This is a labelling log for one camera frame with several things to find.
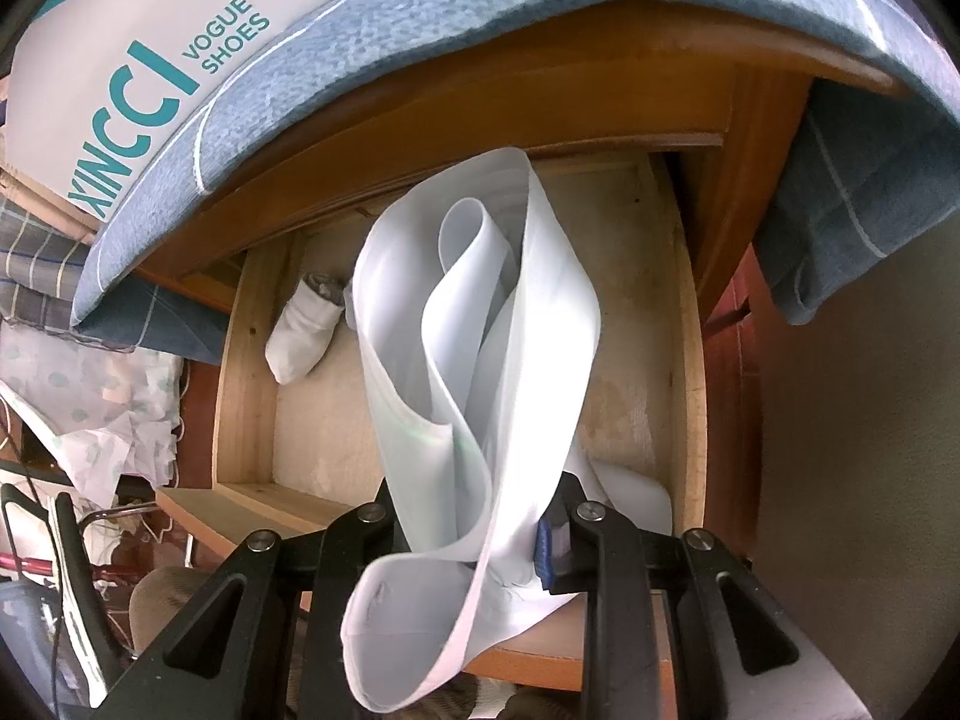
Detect beige patterned curtain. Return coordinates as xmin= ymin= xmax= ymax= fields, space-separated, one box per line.
xmin=0 ymin=138 xmax=101 ymax=245

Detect wooden nightstand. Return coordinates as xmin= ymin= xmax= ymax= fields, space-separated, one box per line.
xmin=145 ymin=0 xmax=901 ymax=554

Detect white floral bedsheet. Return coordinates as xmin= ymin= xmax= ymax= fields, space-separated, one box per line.
xmin=2 ymin=323 xmax=182 ymax=507

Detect pale blue white underwear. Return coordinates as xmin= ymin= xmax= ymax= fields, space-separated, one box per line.
xmin=342 ymin=148 xmax=672 ymax=713

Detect blue checked cloth cover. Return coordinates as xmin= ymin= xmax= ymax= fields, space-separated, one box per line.
xmin=70 ymin=0 xmax=958 ymax=353

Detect grey plaid bedding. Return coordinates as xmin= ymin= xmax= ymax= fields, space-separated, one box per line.
xmin=0 ymin=197 xmax=89 ymax=335

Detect white XINCCI shoe box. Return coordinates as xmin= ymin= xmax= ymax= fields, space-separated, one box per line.
xmin=3 ymin=0 xmax=331 ymax=221

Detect wooden drawer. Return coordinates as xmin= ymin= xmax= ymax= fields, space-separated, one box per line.
xmin=161 ymin=148 xmax=708 ymax=712

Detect white rolled socks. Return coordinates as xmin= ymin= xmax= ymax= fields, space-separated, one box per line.
xmin=265 ymin=271 xmax=345 ymax=385

